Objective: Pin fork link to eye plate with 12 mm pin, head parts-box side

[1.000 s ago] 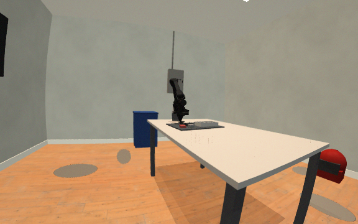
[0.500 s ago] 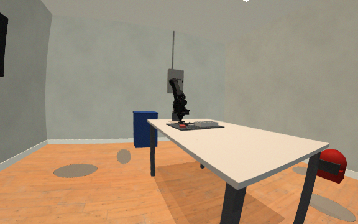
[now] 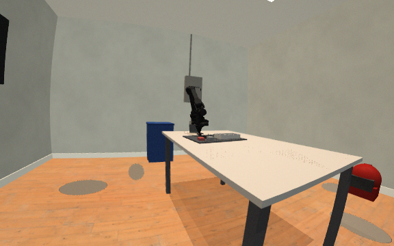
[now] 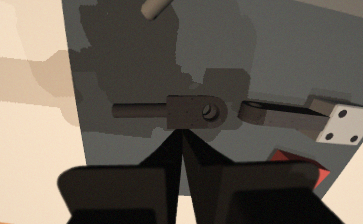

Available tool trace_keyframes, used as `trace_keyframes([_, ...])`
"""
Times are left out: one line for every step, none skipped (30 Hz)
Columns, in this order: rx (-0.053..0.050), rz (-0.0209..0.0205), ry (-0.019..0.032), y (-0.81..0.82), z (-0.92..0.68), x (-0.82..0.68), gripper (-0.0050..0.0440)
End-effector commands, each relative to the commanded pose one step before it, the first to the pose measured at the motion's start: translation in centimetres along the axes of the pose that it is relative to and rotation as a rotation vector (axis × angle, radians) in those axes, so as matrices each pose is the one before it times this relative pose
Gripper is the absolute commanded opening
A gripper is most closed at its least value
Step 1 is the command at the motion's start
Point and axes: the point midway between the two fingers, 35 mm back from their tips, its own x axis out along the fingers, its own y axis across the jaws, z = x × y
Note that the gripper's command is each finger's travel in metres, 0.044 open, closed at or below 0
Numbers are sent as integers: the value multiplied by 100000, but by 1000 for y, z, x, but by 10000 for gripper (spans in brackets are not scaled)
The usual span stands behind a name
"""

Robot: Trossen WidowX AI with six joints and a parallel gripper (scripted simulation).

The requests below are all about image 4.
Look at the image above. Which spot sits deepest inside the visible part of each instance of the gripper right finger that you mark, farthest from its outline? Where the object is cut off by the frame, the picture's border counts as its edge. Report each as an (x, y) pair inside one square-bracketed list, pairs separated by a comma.
[(213, 177)]

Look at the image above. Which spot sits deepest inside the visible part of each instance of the beige block with dark holes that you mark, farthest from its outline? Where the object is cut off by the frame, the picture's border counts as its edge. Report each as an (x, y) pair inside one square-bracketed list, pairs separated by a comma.
[(345, 125)]

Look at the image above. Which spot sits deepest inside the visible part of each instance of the red rectangular block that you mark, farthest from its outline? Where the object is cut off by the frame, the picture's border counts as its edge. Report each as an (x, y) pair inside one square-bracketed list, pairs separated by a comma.
[(281, 155)]

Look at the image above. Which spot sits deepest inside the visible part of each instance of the beige headed pin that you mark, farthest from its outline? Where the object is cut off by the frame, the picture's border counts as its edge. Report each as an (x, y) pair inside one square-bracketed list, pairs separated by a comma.
[(152, 8)]

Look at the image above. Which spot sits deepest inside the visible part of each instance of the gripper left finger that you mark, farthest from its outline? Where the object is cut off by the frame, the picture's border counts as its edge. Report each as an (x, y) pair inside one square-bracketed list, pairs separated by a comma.
[(154, 183)]

